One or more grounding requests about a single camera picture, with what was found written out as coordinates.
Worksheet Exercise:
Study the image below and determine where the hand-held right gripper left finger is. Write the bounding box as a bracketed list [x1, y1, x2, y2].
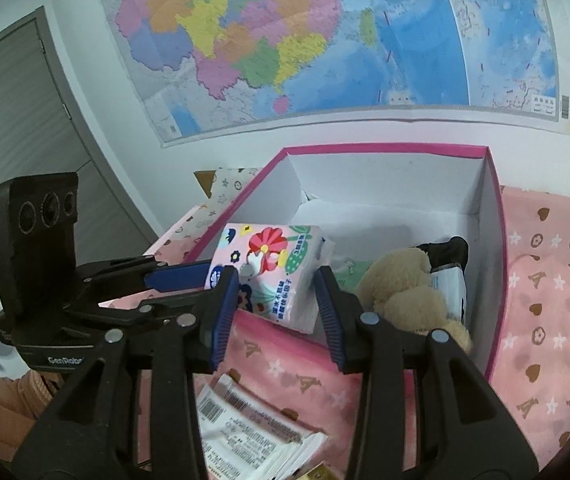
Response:
[10, 266, 242, 480]

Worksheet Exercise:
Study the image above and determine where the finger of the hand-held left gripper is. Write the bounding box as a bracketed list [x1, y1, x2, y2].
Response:
[77, 256, 216, 295]
[96, 287, 216, 332]

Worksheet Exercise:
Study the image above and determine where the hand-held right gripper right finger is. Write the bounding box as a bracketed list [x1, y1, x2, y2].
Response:
[315, 266, 540, 480]

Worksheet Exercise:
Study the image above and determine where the green printed packet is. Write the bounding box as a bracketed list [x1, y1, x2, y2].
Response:
[334, 257, 376, 292]

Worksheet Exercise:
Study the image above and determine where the floral tissue pack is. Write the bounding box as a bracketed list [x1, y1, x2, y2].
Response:
[206, 222, 336, 335]

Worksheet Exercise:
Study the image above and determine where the beige plush bear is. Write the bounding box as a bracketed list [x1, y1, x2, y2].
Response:
[355, 247, 474, 352]

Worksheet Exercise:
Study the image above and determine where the white wet wipes pack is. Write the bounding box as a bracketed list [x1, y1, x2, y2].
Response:
[197, 372, 318, 443]
[204, 425, 329, 480]

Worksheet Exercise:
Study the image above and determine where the black glove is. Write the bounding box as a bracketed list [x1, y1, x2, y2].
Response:
[415, 236, 470, 282]

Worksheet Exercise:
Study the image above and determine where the yellow tissue pack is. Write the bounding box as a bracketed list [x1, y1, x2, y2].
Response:
[305, 462, 346, 480]

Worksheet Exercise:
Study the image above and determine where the pink cardboard box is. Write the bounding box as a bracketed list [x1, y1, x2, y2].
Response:
[146, 144, 509, 387]

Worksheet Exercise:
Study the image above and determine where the person's left forearm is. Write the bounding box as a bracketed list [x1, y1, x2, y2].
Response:
[0, 372, 66, 462]

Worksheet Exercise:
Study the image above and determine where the grey door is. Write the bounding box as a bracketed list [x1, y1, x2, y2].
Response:
[0, 6, 162, 273]

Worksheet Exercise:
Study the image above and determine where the pink printed bedsheet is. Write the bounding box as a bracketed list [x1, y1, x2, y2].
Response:
[99, 185, 570, 480]

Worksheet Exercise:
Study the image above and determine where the colourful wall map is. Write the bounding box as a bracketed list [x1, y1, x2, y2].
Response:
[97, 0, 570, 149]

